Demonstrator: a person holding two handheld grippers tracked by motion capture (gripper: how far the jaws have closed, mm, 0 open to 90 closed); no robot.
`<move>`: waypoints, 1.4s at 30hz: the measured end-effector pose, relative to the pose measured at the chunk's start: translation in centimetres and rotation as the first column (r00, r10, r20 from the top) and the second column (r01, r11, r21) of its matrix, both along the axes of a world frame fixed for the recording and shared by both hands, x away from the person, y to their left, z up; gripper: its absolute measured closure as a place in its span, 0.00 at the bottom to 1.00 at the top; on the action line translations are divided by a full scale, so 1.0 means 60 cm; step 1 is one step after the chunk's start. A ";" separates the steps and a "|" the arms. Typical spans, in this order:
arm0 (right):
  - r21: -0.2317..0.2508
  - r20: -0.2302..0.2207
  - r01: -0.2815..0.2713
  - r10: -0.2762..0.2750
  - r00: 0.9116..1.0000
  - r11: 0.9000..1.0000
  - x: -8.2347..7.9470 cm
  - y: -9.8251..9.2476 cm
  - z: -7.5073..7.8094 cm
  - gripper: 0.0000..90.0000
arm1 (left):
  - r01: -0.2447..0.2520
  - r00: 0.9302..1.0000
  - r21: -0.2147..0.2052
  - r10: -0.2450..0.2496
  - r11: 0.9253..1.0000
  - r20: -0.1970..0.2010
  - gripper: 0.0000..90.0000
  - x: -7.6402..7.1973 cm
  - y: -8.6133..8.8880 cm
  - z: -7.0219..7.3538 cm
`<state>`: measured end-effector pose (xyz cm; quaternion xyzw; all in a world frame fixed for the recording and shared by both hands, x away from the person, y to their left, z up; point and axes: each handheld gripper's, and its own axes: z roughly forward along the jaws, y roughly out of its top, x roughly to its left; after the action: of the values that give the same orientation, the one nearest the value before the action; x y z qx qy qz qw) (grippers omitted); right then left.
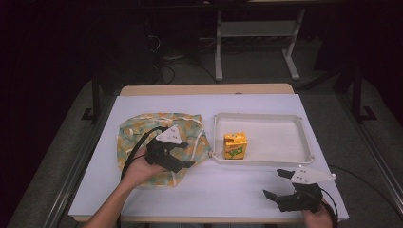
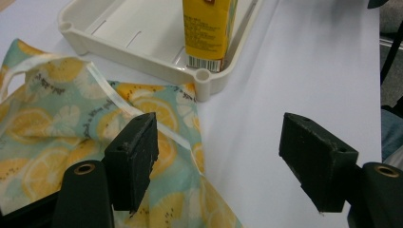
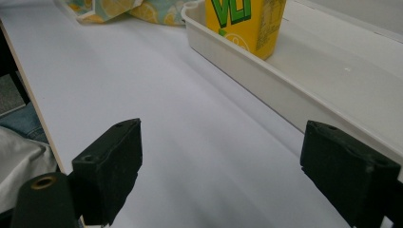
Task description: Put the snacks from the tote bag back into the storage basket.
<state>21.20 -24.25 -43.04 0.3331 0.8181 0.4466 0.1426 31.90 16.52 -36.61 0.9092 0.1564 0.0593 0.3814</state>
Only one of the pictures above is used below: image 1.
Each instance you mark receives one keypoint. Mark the white table mat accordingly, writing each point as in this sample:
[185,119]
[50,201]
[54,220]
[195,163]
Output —
[221,190]

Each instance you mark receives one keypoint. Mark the white metal desk frame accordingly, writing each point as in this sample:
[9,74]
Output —
[253,28]

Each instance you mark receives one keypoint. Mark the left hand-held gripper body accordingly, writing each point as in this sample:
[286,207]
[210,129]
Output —
[163,153]

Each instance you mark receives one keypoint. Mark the person's left hand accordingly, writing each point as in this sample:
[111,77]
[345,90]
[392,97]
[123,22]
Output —
[141,171]

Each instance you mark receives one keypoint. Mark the metal frame rail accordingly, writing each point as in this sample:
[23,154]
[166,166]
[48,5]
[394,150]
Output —
[79,164]
[374,152]

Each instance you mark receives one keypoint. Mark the person's right hand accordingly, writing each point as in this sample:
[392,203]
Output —
[316,220]

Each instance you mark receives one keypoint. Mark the orange green patterned cloth bag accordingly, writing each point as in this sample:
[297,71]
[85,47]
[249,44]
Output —
[190,133]

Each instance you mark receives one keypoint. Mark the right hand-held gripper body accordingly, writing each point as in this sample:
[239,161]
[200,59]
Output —
[301,198]

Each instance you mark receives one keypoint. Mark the yellow juice carton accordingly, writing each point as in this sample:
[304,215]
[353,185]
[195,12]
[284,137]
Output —
[235,146]

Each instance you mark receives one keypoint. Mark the black metal stand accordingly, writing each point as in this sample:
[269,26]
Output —
[96,95]
[357,95]

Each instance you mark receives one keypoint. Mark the white plastic tray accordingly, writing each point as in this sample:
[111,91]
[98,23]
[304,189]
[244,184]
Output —
[275,139]

